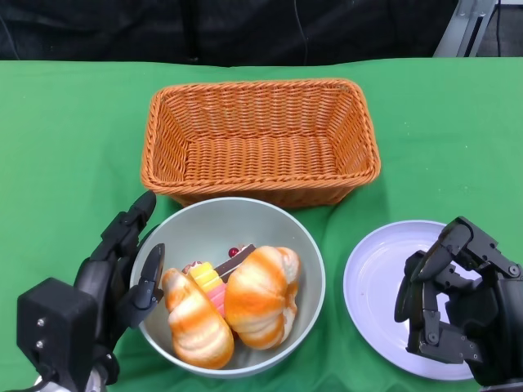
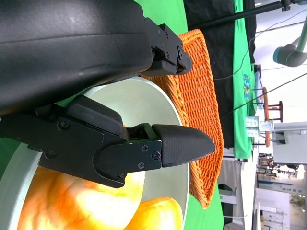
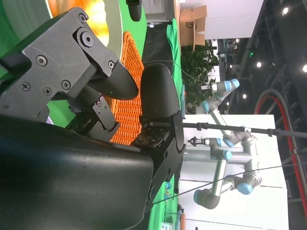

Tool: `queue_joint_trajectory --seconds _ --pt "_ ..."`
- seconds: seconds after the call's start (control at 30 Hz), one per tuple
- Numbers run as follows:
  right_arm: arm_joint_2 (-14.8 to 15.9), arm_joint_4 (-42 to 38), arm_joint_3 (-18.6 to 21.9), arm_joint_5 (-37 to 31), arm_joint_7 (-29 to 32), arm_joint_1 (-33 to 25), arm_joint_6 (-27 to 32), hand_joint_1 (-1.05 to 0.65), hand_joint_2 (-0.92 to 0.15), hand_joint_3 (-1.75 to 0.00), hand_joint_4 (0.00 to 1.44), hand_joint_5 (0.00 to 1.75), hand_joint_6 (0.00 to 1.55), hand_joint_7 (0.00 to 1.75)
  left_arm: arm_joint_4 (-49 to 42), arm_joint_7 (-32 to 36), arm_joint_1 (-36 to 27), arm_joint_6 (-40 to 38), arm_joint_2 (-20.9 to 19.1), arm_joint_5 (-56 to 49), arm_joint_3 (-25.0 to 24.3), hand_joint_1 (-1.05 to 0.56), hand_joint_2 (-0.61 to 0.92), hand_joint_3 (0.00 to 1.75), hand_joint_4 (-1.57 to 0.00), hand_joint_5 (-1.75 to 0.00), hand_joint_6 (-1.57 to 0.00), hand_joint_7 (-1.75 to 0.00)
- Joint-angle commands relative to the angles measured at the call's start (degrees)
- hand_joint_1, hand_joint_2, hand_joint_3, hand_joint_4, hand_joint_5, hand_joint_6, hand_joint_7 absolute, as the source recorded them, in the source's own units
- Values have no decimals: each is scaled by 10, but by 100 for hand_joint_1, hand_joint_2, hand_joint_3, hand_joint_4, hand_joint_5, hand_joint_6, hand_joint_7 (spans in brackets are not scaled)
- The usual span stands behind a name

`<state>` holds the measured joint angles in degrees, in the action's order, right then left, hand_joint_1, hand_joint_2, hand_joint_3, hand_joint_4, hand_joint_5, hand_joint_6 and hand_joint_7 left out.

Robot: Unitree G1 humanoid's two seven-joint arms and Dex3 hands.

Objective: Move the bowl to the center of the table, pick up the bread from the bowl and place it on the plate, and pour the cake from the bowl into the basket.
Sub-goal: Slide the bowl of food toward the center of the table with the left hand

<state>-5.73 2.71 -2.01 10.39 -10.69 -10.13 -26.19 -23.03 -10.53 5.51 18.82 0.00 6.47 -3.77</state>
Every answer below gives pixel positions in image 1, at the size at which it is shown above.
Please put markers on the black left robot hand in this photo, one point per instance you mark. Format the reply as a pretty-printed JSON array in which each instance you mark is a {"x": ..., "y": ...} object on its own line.
[{"x": 108, "y": 265}]

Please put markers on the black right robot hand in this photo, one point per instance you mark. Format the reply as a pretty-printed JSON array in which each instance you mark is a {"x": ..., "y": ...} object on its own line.
[{"x": 498, "y": 310}]

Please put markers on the long orange striped bread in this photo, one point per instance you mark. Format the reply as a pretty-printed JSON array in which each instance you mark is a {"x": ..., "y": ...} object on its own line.
[{"x": 196, "y": 326}]

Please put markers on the pale grey-green bowl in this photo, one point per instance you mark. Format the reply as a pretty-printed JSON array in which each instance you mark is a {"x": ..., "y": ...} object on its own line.
[{"x": 229, "y": 220}]

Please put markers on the round orange croissant bread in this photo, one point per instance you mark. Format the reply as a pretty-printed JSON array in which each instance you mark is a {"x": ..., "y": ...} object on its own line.
[{"x": 261, "y": 298}]

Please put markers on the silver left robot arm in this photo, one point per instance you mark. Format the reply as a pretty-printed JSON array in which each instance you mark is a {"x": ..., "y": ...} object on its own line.
[{"x": 97, "y": 379}]

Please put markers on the yellow and pink cake slice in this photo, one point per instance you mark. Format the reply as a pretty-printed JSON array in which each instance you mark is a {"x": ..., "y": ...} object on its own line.
[{"x": 204, "y": 277}]

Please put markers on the chocolate and pink cake slice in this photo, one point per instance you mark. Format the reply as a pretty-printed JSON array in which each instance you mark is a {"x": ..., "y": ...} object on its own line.
[{"x": 235, "y": 263}]

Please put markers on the white round plate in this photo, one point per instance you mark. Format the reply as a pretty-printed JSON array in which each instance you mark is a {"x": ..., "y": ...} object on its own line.
[{"x": 367, "y": 286}]

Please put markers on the orange wicker basket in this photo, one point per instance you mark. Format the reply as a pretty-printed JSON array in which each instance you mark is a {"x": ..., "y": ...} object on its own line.
[{"x": 261, "y": 163}]

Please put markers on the green tablecloth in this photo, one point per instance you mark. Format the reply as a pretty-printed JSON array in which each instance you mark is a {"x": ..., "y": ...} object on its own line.
[{"x": 61, "y": 122}]

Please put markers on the black backdrop cloth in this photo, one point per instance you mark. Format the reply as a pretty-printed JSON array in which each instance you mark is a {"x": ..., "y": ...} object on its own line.
[{"x": 122, "y": 28}]

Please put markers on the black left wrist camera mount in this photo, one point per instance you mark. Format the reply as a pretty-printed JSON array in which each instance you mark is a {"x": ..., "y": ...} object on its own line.
[{"x": 53, "y": 318}]

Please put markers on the silver aluminium frame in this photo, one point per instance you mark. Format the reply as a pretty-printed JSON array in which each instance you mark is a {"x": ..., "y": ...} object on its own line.
[{"x": 453, "y": 36}]

